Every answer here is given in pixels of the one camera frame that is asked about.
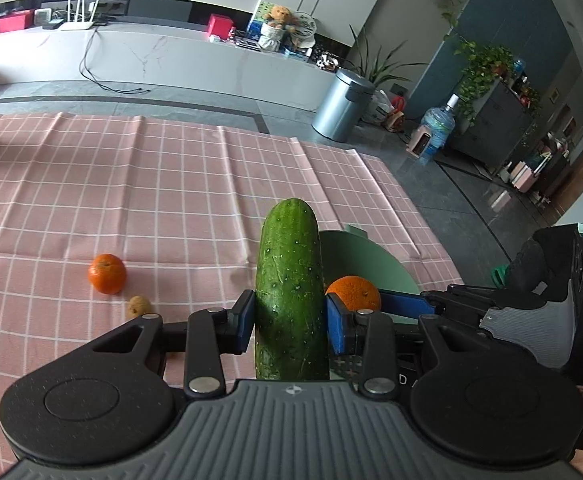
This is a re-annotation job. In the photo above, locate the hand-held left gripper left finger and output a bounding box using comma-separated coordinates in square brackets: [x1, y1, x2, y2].
[89, 289, 257, 400]

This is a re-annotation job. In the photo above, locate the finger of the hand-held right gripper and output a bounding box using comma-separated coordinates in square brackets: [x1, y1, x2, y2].
[379, 284, 515, 322]

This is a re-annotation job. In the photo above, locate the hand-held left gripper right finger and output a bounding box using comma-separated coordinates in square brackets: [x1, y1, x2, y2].
[324, 294, 495, 401]

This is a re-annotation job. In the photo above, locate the orange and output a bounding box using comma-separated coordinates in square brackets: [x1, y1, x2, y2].
[325, 275, 382, 313]
[88, 253, 127, 296]

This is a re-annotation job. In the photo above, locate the green bowl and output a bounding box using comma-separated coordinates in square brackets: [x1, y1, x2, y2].
[319, 227, 421, 324]

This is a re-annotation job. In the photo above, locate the green cucumber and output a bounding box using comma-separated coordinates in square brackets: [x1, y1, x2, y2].
[254, 199, 331, 382]

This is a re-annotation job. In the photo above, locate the pink checked tablecloth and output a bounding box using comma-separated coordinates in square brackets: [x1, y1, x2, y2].
[0, 112, 465, 480]

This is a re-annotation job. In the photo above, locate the pink suitcase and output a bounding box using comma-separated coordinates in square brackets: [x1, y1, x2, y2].
[511, 160, 543, 194]

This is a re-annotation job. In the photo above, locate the blue water jug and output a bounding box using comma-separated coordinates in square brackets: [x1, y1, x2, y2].
[419, 93, 457, 166]

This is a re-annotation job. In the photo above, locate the red bag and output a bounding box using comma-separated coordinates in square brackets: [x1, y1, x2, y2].
[385, 95, 408, 132]

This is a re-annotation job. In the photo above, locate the white plastic bag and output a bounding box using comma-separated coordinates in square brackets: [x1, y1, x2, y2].
[366, 90, 395, 124]

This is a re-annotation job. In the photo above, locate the grey cabinet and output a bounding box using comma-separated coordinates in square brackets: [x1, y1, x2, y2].
[446, 77, 535, 172]

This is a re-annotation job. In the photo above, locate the silver trash can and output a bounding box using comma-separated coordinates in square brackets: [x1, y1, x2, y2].
[312, 69, 375, 142]

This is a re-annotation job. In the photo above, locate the long-leaf potted plant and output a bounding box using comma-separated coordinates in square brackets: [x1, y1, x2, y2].
[344, 25, 428, 97]

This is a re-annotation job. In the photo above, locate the trailing pothos plant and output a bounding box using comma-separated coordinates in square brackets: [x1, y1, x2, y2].
[444, 35, 518, 122]

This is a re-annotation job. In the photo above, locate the white marble media console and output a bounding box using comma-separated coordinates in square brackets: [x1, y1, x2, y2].
[0, 0, 343, 112]

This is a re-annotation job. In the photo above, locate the white fabric pot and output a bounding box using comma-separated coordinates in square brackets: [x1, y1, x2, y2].
[260, 22, 285, 53]

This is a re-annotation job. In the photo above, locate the decorative plate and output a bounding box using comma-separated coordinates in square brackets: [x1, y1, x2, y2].
[291, 11, 317, 49]

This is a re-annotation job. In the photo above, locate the red cube box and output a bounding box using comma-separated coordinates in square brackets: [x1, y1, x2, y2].
[207, 13, 235, 39]

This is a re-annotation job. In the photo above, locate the small painted picture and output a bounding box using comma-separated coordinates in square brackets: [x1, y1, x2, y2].
[248, 0, 272, 37]

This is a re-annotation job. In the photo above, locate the brown teddy bear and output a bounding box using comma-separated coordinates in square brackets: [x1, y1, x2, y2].
[262, 5, 297, 32]

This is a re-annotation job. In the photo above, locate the white router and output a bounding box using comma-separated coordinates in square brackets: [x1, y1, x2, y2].
[60, 0, 103, 32]

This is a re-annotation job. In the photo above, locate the flat red box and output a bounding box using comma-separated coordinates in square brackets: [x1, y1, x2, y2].
[0, 10, 35, 34]

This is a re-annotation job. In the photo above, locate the black power cable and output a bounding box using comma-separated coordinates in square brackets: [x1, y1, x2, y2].
[80, 25, 150, 94]

